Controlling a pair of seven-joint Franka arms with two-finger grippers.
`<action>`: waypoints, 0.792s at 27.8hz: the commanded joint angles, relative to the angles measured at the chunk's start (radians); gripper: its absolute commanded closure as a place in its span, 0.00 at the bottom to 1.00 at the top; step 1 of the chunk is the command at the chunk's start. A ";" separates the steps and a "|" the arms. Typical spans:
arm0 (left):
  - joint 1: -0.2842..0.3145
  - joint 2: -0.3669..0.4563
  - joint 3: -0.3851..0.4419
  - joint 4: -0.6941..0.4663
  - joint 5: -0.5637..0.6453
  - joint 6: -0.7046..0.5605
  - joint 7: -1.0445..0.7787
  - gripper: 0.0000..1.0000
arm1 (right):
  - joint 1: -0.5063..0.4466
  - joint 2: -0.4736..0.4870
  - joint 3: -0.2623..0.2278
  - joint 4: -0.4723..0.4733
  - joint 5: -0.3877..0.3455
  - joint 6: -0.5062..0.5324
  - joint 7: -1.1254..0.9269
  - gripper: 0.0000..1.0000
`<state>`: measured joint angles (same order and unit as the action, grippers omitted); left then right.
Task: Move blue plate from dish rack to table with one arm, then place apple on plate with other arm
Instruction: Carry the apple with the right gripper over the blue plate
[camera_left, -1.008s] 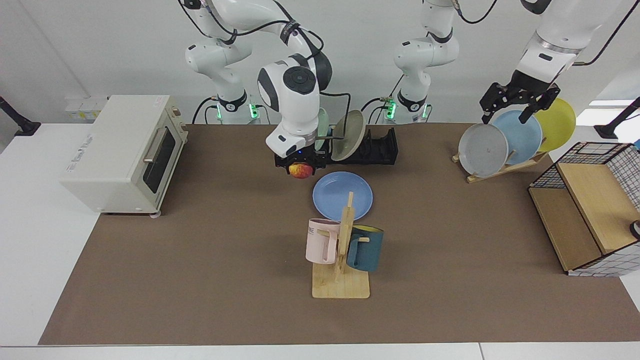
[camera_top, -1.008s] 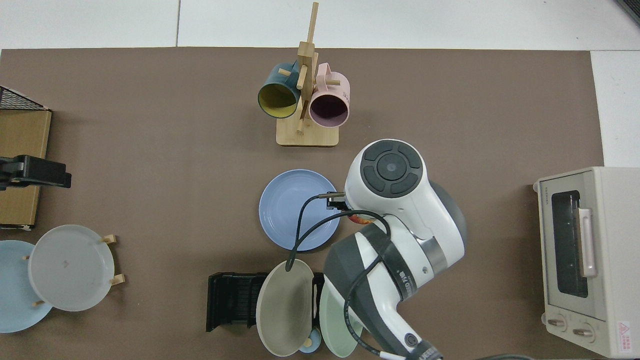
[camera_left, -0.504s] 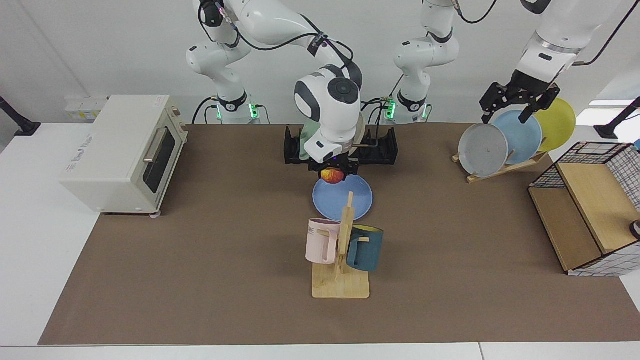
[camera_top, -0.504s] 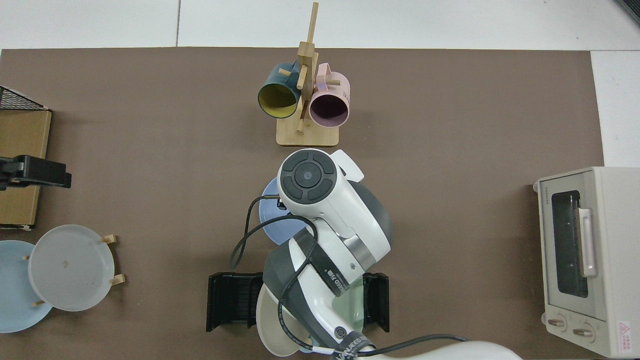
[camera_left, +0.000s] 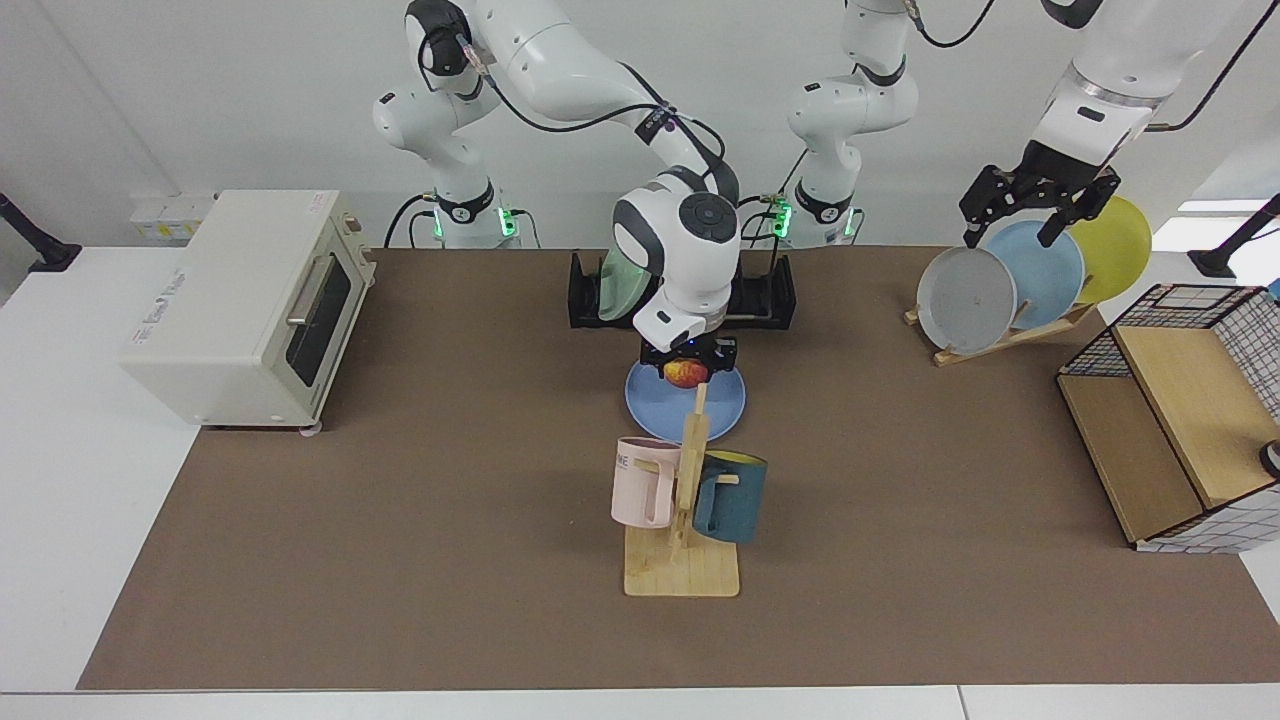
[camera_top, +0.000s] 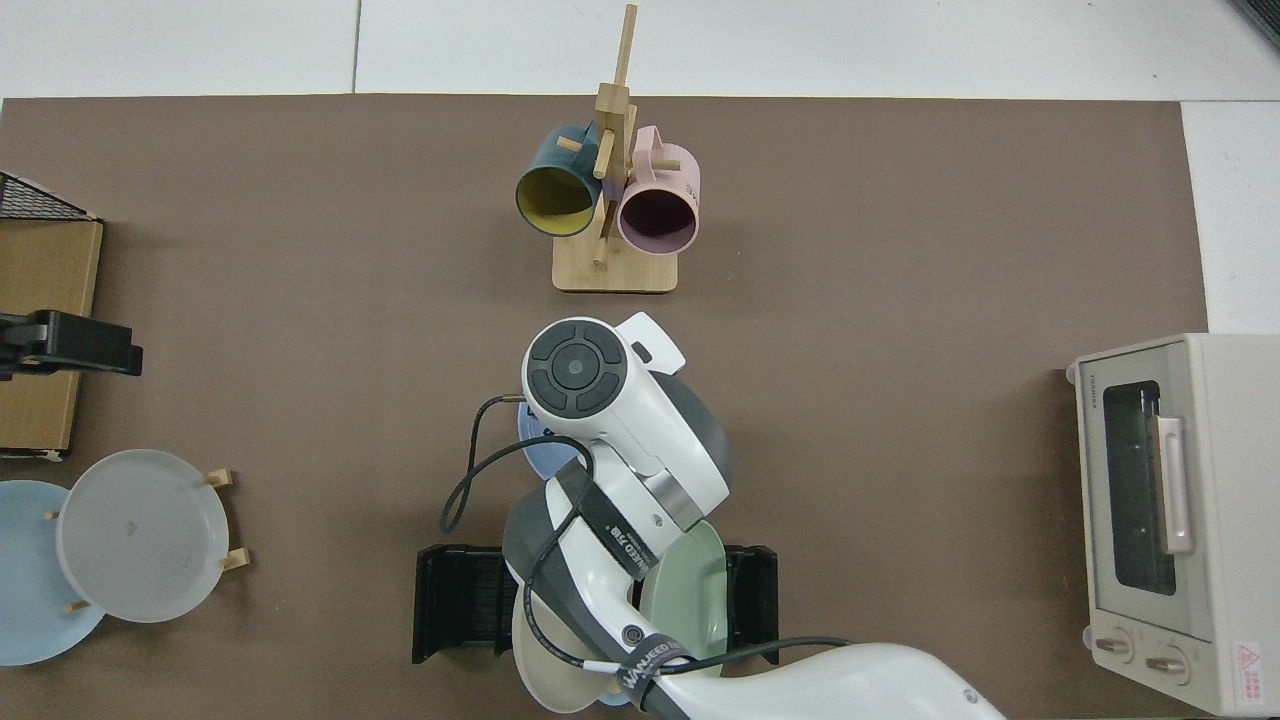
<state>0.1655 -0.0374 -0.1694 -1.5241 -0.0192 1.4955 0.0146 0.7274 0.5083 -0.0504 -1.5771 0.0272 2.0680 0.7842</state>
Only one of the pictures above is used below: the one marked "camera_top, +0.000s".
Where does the grey white plate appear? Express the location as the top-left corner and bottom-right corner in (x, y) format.
(55, 449), (231, 624)

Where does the light blue plate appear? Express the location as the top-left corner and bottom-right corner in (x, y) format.
(0, 480), (106, 667)

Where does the wooden plate stand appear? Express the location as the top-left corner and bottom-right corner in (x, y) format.
(45, 468), (251, 613)

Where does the black dish rack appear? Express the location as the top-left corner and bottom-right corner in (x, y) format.
(413, 543), (780, 666)

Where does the beige plate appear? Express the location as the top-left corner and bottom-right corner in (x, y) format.
(511, 590), (641, 715)

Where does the green plate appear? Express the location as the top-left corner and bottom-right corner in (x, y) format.
(639, 520), (729, 681)

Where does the brown table cloth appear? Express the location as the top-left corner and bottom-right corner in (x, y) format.
(0, 95), (1216, 720)

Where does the dark teal mug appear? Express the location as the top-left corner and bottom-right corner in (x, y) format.
(515, 123), (604, 238)

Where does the wooden cup stand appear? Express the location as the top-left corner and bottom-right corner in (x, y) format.
(552, 4), (679, 294)

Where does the pink mug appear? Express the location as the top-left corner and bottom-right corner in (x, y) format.
(617, 126), (701, 256)

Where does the pale toaster oven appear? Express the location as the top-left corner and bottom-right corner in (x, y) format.
(1066, 333), (1280, 717)

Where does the dark object at room edge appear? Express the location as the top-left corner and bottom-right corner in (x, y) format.
(1232, 0), (1280, 49)

